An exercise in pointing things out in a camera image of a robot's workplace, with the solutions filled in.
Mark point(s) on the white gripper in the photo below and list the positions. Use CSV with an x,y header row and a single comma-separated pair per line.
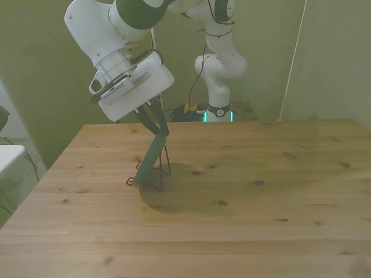
x,y
150,78

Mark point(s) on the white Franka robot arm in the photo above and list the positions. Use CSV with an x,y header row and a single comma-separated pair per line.
x,y
95,34

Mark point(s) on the yellow emergency stop button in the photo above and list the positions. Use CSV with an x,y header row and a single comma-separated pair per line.
x,y
191,105

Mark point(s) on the white side furniture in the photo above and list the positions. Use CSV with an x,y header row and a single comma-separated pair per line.
x,y
10,156

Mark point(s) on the thin white pole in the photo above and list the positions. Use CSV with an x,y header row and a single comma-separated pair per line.
x,y
292,60

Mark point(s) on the dark object at wall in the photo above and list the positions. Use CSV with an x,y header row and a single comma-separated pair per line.
x,y
3,117

